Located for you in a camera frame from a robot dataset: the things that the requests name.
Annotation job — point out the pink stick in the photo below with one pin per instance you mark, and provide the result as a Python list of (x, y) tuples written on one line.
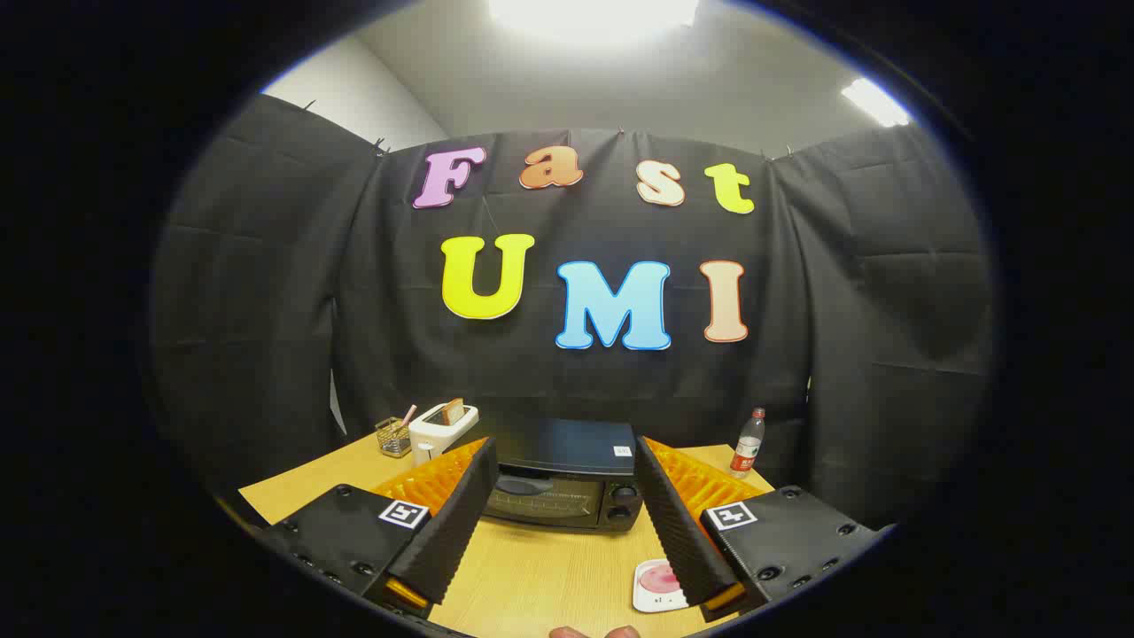
[(408, 415)]

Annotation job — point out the black backdrop cloth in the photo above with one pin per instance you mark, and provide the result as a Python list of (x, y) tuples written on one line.
[(266, 310)]

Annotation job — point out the black toaster oven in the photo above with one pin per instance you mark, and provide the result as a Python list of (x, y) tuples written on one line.
[(567, 443)]

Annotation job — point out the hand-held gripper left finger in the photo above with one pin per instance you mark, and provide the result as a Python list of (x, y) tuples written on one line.
[(452, 532)]

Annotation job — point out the pink round meat slice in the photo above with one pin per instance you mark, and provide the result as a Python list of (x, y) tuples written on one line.
[(657, 580)]

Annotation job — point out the red label water bottle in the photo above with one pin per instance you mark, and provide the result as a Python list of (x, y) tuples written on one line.
[(747, 452)]

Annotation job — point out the white square plate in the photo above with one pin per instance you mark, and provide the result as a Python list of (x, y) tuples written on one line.
[(647, 603)]

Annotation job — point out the ceiling light panel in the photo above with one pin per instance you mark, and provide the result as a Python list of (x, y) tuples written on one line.
[(875, 102), (594, 13)]

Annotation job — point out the glass toaster oven door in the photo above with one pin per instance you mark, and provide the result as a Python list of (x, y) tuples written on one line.
[(540, 505)]

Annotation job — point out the white bread toaster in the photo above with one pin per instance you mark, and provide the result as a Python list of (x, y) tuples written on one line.
[(434, 436)]

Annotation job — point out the brown toast slice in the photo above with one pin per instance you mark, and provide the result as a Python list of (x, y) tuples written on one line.
[(454, 410)]

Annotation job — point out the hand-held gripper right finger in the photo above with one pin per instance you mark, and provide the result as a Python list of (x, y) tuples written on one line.
[(678, 532)]

